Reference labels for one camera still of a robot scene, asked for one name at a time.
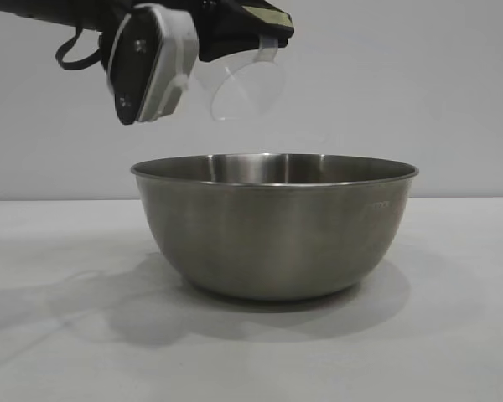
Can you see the left wrist camera white housing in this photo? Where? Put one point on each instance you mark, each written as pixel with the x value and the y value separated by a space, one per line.
pixel 151 67

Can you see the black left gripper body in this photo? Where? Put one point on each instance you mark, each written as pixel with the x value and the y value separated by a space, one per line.
pixel 92 8

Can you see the clear plastic measuring cup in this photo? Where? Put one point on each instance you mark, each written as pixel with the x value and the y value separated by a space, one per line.
pixel 247 90

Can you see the stainless steel mixing bowl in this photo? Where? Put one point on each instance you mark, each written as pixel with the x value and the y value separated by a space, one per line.
pixel 274 230

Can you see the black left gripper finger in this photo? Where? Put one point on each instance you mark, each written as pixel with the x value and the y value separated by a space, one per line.
pixel 260 12
pixel 230 39

